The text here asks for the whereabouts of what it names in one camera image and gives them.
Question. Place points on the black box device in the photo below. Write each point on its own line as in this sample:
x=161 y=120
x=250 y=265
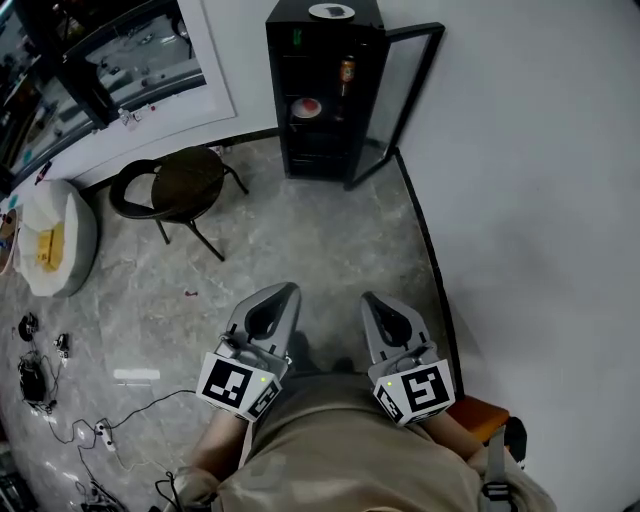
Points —
x=32 y=380

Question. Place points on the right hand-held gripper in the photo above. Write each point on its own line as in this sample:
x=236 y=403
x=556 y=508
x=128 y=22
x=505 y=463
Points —
x=425 y=390

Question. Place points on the orange seat stool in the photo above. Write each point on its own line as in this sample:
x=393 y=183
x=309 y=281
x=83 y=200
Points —
x=477 y=417

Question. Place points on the white beanbag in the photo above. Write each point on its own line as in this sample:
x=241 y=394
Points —
x=75 y=220

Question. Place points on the black mini fridge cabinet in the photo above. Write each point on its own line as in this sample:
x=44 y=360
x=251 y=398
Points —
x=325 y=90

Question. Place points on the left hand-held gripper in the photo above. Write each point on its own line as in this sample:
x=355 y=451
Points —
x=235 y=385

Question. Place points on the red food slice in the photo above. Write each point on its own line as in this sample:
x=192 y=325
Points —
x=312 y=106

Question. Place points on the black wicker chair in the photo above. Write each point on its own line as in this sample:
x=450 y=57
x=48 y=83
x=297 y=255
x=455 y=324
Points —
x=187 y=182

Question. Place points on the person's right forearm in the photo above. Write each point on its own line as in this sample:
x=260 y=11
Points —
x=452 y=435

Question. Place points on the small red scrap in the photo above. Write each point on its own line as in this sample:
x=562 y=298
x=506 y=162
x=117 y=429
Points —
x=190 y=293

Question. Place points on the small teal object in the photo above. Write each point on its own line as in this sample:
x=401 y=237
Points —
x=13 y=201

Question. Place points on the black shoe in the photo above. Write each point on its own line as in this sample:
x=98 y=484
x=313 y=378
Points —
x=302 y=352

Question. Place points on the small black gadget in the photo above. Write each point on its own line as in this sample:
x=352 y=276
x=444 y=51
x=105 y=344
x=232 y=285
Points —
x=62 y=345

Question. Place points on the yellow box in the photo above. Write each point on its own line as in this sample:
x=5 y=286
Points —
x=50 y=245

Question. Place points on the beige shirt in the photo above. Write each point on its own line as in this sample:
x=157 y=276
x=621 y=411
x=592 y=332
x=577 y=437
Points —
x=350 y=450

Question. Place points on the person's left forearm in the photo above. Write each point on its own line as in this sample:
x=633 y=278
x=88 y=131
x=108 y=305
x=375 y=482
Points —
x=220 y=440

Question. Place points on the green drink can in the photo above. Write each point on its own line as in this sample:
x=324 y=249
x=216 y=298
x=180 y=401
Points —
x=297 y=37

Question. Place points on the white power strip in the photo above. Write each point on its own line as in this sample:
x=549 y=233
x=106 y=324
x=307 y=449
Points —
x=105 y=436

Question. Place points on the small dark bottle red label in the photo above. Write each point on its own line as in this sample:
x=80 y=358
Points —
x=43 y=172

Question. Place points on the white red small carton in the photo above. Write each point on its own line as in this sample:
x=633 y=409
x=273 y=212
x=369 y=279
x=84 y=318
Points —
x=217 y=150

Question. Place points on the small round black device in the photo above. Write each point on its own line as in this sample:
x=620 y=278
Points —
x=28 y=326

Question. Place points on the black framed window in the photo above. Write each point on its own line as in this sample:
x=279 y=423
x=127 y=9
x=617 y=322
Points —
x=100 y=65

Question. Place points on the round wooden tray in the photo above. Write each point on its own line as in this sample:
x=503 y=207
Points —
x=7 y=240

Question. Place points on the black cube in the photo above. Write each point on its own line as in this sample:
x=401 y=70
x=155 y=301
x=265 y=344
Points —
x=334 y=11

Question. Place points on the white plate with red food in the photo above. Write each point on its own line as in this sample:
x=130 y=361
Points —
x=297 y=110

